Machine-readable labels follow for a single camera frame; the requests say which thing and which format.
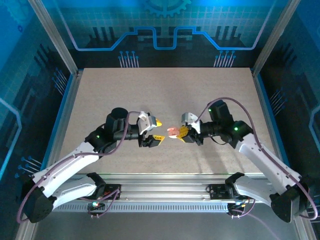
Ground grey metal panel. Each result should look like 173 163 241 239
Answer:
32 212 301 240

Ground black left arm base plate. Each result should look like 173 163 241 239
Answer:
99 183 123 201

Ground aluminium side rail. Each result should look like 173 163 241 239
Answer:
41 69 84 176
251 68 296 181

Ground aluminium frame post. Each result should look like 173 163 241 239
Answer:
251 0 302 73
27 0 80 76

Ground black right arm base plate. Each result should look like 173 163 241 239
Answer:
208 183 255 201

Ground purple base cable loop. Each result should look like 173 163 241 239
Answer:
82 187 123 219

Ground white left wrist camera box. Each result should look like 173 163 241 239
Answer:
136 110 158 135

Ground aluminium mounting rail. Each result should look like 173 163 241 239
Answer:
53 173 301 202

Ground slotted grey cable duct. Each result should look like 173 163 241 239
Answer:
52 201 230 213

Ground small controller board with wires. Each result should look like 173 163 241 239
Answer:
228 199 251 213

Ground long purple base cable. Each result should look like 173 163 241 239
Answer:
228 186 278 240

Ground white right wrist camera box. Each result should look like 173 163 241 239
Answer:
181 111 202 135

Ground pink earbud charging case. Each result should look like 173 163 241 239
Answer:
166 126 180 139

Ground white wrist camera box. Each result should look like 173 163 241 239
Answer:
181 111 202 135
136 110 158 135

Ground small controller board green light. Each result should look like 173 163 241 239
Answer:
87 198 106 213

